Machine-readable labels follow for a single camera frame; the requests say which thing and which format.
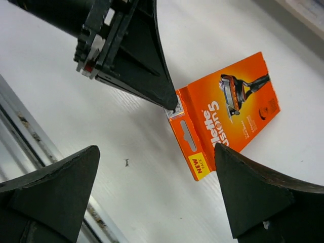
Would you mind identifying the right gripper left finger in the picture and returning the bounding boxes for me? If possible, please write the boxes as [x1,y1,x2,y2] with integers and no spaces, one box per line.
[1,145,100,242]

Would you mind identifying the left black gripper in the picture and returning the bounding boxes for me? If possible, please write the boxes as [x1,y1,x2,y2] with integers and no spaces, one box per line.
[11,1,178,110]

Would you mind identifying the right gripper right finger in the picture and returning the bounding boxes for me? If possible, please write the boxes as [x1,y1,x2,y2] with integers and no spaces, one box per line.
[214,144,323,242]

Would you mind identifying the orange Gillette Fusion pack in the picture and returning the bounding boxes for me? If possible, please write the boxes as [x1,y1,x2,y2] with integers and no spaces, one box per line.
[166,52,280,181]

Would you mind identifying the aluminium rail frame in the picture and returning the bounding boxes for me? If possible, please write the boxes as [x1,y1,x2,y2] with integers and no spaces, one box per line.
[1,77,128,242]

